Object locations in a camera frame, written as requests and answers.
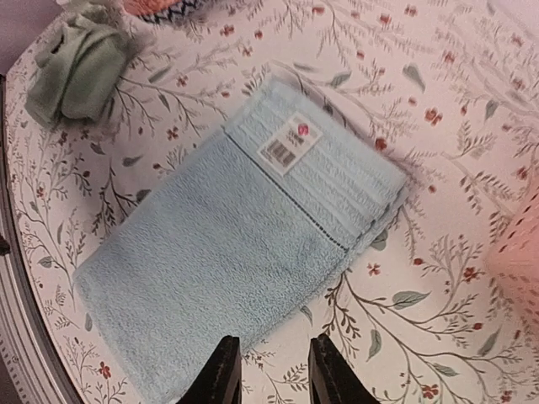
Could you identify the pink plastic basket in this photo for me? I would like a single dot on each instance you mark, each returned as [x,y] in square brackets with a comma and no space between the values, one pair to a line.
[513,260]

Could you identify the light blue towel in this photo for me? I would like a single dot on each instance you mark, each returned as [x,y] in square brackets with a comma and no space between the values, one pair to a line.
[249,227]

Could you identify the front aluminium rail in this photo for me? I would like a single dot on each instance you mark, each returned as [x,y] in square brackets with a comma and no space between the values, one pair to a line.
[27,349]

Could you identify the floral table mat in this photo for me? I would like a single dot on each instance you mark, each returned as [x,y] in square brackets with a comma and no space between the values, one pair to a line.
[447,89]

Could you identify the green panda towel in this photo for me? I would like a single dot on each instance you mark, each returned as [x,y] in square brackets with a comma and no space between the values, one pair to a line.
[79,67]

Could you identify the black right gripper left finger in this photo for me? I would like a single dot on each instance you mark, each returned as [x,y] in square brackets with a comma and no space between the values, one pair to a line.
[219,382]

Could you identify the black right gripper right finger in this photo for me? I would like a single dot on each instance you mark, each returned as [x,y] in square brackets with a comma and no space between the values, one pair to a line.
[331,380]

